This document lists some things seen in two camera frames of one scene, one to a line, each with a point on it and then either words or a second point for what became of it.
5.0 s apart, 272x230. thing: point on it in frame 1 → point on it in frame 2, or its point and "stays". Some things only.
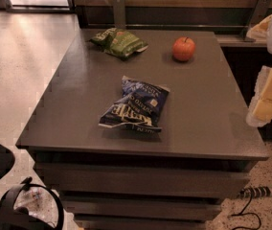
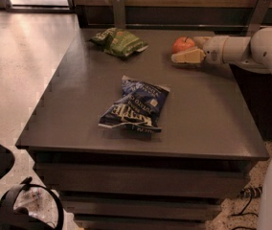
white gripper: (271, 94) → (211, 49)
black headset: (4, 216) stays
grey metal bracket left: (119, 9) stays
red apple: (183, 48) stays
